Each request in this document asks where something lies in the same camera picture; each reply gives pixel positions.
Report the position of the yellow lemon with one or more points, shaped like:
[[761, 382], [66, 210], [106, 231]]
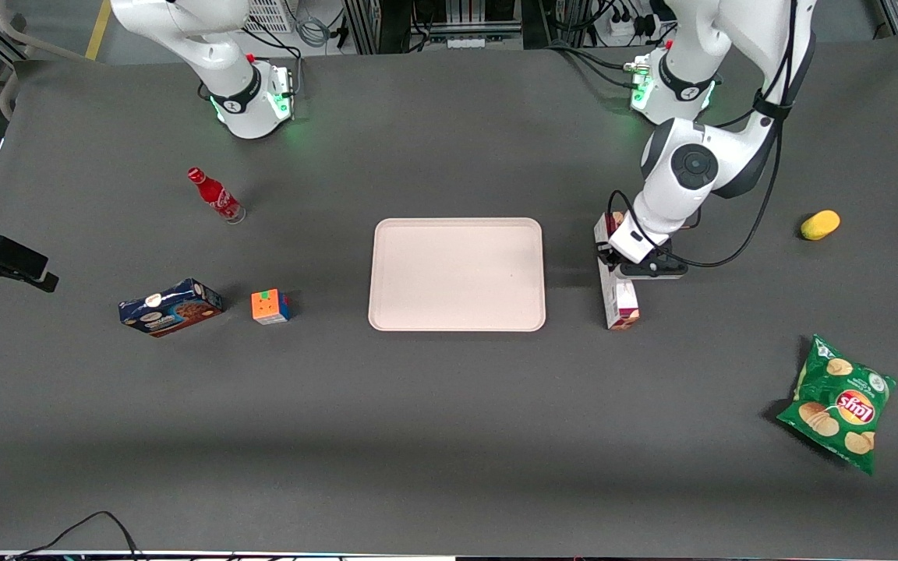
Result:
[[820, 225]]

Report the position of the green chips bag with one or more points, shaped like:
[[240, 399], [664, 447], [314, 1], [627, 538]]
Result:
[[839, 405]]

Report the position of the beige tubular chair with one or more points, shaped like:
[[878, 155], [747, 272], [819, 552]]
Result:
[[12, 23]]

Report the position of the beige plastic tray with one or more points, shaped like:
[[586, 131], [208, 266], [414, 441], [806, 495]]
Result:
[[457, 274]]

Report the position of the red cola bottle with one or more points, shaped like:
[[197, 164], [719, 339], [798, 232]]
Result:
[[215, 195]]

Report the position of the dark grey table cover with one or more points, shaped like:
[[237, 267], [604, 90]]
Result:
[[449, 436]]

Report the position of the colourful puzzle cube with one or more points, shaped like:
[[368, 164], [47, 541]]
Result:
[[270, 307]]

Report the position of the blue cookie box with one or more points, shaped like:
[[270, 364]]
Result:
[[172, 309]]

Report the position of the white power strip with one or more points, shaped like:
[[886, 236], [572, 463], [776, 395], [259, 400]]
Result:
[[627, 19]]

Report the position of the red cookie box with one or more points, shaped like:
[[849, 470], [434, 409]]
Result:
[[620, 304]]

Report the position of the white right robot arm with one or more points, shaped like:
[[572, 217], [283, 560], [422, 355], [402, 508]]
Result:
[[242, 101]]

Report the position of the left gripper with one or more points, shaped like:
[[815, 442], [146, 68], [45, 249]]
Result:
[[603, 251]]

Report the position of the white vented box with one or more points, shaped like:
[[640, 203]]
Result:
[[270, 14]]

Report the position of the aluminium equipment rack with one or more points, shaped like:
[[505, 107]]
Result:
[[433, 19]]

